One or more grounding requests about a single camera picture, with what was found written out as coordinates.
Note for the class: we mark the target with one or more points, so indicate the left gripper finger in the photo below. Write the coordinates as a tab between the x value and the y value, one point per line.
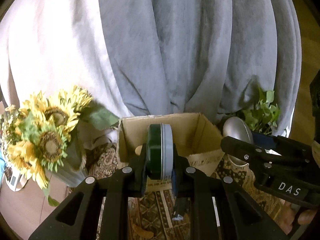
256	156
267	142

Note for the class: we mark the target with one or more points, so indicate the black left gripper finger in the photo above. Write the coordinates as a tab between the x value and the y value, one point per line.
218	208
97	207

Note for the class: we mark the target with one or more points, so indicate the silver oval mouse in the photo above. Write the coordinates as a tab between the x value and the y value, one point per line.
238	129

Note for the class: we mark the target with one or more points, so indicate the round dark green tin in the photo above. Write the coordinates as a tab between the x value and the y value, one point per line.
159	151

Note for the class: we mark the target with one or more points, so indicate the jar with yellow lid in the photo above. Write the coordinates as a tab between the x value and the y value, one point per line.
138	150

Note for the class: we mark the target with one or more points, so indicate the brown wooden curved piece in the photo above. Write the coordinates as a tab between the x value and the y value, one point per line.
141	232

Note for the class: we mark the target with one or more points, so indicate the green potted plant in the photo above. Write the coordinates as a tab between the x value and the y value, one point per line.
263	115

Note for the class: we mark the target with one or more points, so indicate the patterned paisley table rug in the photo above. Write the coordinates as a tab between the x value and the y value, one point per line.
153	212

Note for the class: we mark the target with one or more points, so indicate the green ribbed vase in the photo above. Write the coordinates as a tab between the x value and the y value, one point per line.
74	169

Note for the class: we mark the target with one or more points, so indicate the brown cardboard box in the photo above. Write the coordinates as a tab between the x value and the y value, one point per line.
195	137

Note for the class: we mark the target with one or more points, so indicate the sunflower bouquet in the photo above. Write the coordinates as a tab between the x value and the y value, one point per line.
35	136

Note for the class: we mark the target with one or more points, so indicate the white wooden desk lamp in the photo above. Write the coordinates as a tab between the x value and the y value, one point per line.
14	180

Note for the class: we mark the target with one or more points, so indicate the blue cloth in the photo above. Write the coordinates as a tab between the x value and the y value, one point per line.
2	164

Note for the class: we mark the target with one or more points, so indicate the beige curtain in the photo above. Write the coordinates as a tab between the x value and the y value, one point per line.
49	45

